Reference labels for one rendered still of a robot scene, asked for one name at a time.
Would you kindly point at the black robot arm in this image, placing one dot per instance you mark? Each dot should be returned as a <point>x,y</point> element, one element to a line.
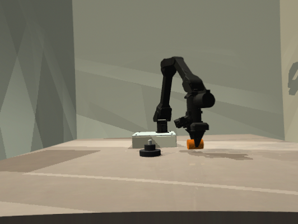
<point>197,96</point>

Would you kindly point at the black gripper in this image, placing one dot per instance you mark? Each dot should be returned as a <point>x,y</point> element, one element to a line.
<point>197,128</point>

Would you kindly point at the orange knob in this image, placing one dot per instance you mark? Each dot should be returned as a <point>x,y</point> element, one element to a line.
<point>191,145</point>

